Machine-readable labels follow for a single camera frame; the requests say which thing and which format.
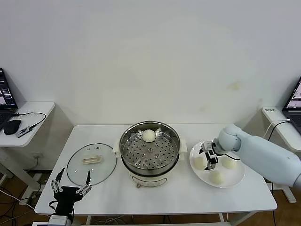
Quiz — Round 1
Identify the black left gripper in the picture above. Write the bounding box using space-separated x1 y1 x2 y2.
51 167 92 215

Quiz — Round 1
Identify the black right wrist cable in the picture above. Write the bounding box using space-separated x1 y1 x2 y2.
221 152 241 162

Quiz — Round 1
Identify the white flat cable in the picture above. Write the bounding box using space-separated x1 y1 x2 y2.
263 119 291 139

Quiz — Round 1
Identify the perforated steel steamer basket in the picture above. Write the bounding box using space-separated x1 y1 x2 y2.
119 121 182 170

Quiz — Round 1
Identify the black laptop with dark screen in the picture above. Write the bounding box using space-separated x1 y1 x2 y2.
0 67 19 131

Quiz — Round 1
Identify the white side table with label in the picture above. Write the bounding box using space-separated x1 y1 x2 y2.
262 107 301 204

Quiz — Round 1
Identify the white floor cable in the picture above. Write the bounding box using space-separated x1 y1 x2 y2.
0 188 51 217

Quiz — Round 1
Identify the black floor cable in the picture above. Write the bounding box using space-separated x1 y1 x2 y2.
0 186 31 205

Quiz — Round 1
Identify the white side table with mouse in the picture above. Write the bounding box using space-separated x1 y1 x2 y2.
0 101 56 205

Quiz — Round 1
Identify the white cable bundle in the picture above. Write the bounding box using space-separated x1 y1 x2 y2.
94 216 132 226

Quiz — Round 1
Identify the round white plate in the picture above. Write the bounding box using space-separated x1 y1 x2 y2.
189 140 246 188

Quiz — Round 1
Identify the black computer mouse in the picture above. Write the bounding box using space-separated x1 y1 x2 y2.
4 119 22 135

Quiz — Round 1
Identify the glass lid with cream handle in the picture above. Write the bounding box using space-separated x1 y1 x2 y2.
66 143 118 187

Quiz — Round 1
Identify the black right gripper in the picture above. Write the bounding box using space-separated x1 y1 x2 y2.
199 141 221 170

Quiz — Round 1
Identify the black dongle cable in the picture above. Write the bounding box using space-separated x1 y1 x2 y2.
13 112 48 129

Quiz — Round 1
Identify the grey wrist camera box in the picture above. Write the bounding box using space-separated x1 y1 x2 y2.
202 140 214 153
48 214 73 226

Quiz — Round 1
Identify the grey laptop with bright screen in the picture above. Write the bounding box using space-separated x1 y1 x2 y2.
282 76 301 135

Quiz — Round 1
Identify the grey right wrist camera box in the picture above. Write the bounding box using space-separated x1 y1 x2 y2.
202 140 214 153

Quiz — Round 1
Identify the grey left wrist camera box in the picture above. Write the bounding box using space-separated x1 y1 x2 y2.
48 214 73 226

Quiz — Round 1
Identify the white steamed baozi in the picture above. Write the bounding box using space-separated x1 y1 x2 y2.
193 157 205 170
209 170 225 186
142 129 156 143
222 157 238 170

